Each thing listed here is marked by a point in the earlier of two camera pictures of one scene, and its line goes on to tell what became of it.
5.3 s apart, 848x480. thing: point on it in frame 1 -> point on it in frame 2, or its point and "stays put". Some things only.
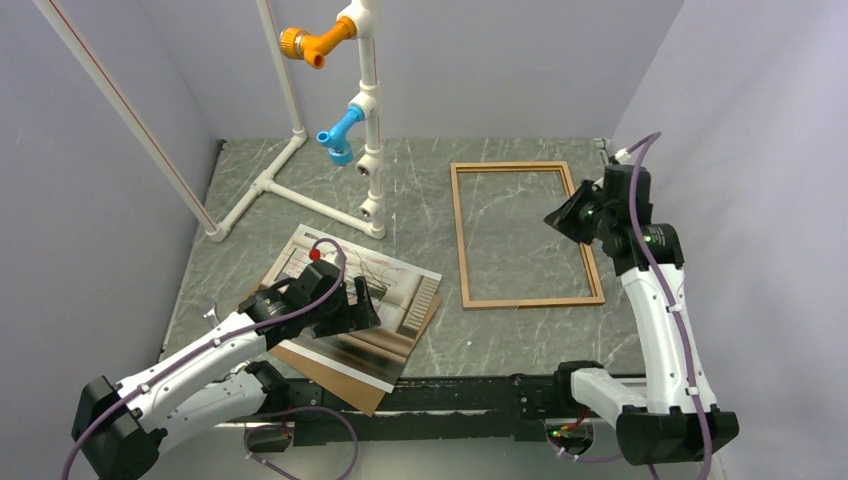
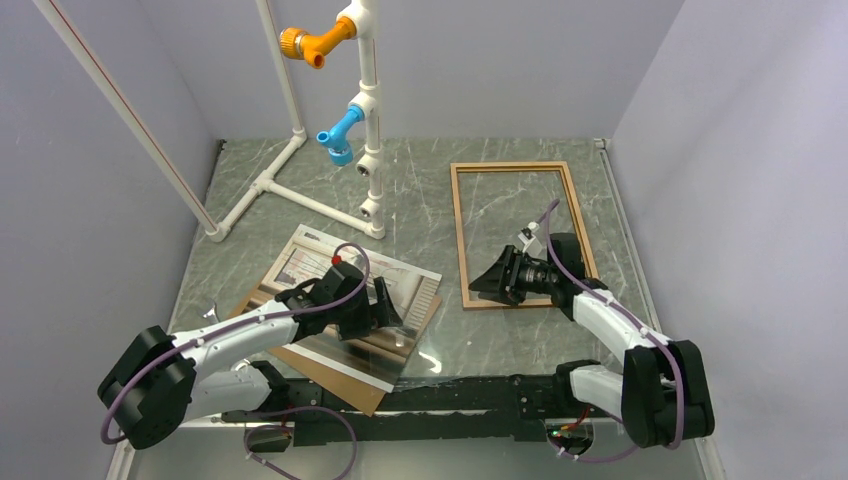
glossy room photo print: x=402 y=293 stays put
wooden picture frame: x=515 y=166 stays put
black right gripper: x=564 y=218 -> x=503 y=284
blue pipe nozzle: x=336 y=139 stays put
